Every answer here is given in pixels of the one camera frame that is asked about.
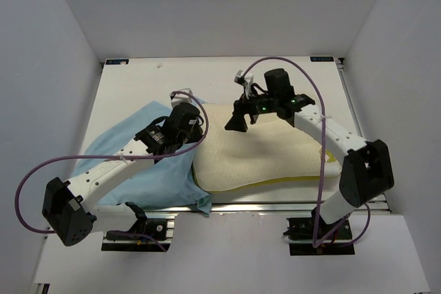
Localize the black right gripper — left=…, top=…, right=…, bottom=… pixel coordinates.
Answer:
left=225, top=86, right=278, bottom=133

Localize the cream quilted pillow yellow edge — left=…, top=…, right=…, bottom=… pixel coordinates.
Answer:
left=192, top=104, right=322, bottom=193

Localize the light blue pillowcase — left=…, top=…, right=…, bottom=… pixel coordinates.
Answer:
left=83, top=101, right=212, bottom=214

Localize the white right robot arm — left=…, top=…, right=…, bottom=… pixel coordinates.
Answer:
left=225, top=68, right=394, bottom=238

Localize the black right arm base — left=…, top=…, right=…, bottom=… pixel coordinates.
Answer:
left=282, top=216, right=356, bottom=257

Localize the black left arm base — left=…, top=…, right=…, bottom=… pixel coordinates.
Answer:
left=92, top=202, right=171, bottom=253

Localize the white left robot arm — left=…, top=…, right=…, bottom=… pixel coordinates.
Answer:
left=42, top=102, right=208, bottom=246

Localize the blue sticker right corner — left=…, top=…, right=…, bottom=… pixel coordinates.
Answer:
left=309, top=56, right=334, bottom=62

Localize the blue sticker corner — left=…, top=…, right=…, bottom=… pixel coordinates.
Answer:
left=105, top=59, right=129, bottom=65
left=309, top=56, right=334, bottom=62

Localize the blue sticker left corner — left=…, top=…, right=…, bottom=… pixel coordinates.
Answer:
left=105, top=59, right=129, bottom=65

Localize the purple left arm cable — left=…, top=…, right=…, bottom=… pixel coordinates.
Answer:
left=15, top=90, right=209, bottom=233

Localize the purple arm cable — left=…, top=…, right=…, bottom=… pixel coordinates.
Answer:
left=15, top=90, right=209, bottom=233
left=240, top=56, right=371, bottom=249

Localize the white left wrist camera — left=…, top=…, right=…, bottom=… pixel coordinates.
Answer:
left=170, top=88, right=193, bottom=108

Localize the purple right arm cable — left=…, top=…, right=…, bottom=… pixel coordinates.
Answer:
left=240, top=56, right=371, bottom=249

